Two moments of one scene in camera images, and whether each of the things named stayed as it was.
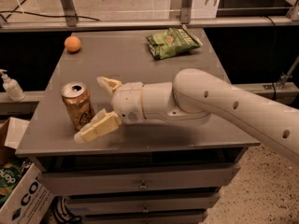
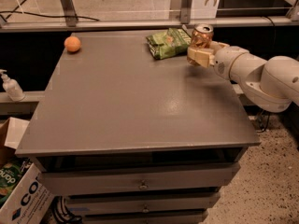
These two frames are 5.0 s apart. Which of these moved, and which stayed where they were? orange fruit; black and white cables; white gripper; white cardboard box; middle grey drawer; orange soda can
Moved: white gripper; orange soda can
Stayed: black and white cables; white cardboard box; orange fruit; middle grey drawer
